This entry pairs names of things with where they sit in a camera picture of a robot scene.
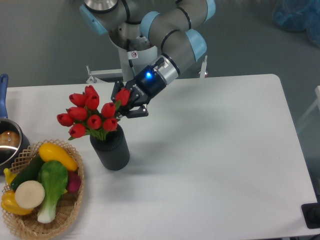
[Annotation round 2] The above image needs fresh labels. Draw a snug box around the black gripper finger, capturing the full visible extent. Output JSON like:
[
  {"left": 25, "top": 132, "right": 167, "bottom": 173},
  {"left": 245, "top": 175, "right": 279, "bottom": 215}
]
[
  {"left": 116, "top": 104, "right": 149, "bottom": 119},
  {"left": 110, "top": 80, "right": 125, "bottom": 102}
]

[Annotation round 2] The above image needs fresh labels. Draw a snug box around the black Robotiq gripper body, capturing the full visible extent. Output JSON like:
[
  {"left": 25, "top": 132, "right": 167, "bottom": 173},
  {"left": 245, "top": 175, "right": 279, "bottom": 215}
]
[{"left": 125, "top": 65, "right": 166, "bottom": 107}]

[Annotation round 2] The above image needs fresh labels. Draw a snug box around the red tulip bouquet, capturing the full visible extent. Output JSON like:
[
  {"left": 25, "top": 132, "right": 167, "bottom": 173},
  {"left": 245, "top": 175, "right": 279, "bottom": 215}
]
[{"left": 56, "top": 85, "right": 131, "bottom": 141}]

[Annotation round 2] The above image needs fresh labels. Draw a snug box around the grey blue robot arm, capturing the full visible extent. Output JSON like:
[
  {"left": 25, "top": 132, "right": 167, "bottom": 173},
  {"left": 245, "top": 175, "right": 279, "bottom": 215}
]
[{"left": 79, "top": 0, "right": 216, "bottom": 118}]

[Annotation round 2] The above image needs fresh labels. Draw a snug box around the dark grey ribbed vase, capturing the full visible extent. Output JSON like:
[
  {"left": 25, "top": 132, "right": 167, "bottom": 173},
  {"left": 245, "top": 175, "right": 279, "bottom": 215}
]
[{"left": 89, "top": 125, "right": 130, "bottom": 171}]

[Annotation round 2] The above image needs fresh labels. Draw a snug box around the yellow squash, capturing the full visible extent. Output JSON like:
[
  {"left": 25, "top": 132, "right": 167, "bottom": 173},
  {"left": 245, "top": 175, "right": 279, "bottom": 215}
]
[{"left": 38, "top": 142, "right": 78, "bottom": 172}]

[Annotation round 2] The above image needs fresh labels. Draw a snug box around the purple red radish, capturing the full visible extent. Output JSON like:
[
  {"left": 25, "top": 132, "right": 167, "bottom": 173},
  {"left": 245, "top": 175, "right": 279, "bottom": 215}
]
[{"left": 65, "top": 171, "right": 82, "bottom": 193}]

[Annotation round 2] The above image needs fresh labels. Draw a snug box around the green bok choy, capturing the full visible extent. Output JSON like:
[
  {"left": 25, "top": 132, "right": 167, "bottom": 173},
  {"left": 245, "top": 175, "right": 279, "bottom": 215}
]
[{"left": 37, "top": 160, "right": 68, "bottom": 224}]

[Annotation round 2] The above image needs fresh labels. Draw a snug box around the dark green cucumber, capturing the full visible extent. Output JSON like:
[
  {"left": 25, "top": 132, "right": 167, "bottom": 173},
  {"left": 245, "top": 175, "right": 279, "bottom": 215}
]
[{"left": 10, "top": 155, "right": 45, "bottom": 191}]

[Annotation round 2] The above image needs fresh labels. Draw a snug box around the white round radish slice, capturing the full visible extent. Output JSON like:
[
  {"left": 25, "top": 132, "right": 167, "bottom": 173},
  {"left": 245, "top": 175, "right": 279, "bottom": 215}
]
[{"left": 14, "top": 180, "right": 45, "bottom": 209}]

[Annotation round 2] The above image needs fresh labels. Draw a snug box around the yellow banana tip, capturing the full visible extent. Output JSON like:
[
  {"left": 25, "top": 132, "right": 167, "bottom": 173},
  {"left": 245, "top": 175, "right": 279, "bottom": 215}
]
[{"left": 3, "top": 168, "right": 17, "bottom": 186}]

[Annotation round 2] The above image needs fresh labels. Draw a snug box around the blue plastic bag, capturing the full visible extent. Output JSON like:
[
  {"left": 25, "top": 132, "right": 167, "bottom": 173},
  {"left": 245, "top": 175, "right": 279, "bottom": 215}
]
[{"left": 272, "top": 0, "right": 320, "bottom": 47}]

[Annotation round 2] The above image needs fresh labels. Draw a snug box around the yellow bell pepper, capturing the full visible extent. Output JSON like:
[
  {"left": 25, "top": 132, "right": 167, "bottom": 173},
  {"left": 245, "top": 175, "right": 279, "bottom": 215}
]
[{"left": 1, "top": 190, "right": 34, "bottom": 216}]

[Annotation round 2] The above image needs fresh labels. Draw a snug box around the woven wicker basket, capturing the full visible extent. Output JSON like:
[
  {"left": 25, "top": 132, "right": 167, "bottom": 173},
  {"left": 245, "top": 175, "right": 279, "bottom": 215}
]
[{"left": 0, "top": 139, "right": 85, "bottom": 240}]

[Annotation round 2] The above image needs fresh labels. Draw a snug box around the black device at table edge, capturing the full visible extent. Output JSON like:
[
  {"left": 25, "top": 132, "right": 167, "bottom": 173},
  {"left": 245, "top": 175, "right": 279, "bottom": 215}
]
[{"left": 301, "top": 202, "right": 320, "bottom": 229}]

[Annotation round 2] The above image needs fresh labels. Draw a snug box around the blue handled saucepan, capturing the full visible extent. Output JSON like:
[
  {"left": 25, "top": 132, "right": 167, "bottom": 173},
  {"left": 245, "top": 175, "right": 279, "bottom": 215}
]
[{"left": 0, "top": 73, "right": 30, "bottom": 176}]

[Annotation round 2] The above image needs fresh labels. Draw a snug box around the white frame at right edge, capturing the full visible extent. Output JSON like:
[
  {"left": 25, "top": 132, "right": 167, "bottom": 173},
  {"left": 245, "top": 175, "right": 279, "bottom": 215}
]
[{"left": 298, "top": 85, "right": 320, "bottom": 128}]

